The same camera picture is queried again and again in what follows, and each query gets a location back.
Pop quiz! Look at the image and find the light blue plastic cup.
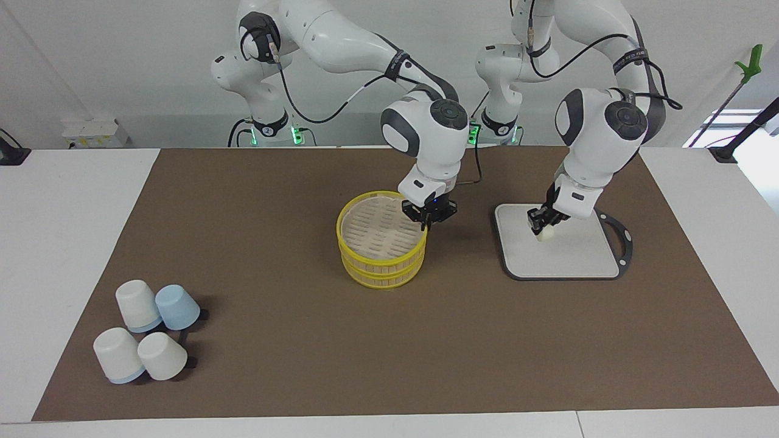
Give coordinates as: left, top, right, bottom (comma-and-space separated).
155, 285, 201, 331

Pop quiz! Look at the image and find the green tipped pole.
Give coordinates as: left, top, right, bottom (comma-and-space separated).
694, 44, 764, 147

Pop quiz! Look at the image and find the yellow bamboo steamer lid tray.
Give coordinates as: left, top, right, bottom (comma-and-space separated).
337, 190, 428, 274

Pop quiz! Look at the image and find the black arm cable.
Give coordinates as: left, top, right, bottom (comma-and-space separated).
266, 24, 427, 125
525, 0, 683, 111

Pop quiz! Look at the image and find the black table clamp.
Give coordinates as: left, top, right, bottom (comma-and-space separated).
0, 129, 32, 166

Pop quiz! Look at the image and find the grey cutting board with handle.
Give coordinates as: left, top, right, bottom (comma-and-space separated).
492, 203, 634, 282

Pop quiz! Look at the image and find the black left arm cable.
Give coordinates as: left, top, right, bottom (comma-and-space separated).
525, 0, 683, 111

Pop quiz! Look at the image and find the white plastic cup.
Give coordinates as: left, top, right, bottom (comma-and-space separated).
138, 332, 188, 381
93, 327, 147, 384
116, 280, 164, 333

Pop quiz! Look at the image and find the yellow bamboo steamer basket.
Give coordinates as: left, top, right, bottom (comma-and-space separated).
341, 252, 425, 290

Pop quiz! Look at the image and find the brown table mat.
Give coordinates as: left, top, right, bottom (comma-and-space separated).
32, 145, 779, 422

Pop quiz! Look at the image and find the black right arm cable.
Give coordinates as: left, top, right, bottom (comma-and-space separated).
266, 24, 427, 125

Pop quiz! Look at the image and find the white power strip box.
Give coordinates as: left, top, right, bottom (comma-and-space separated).
61, 119, 130, 149

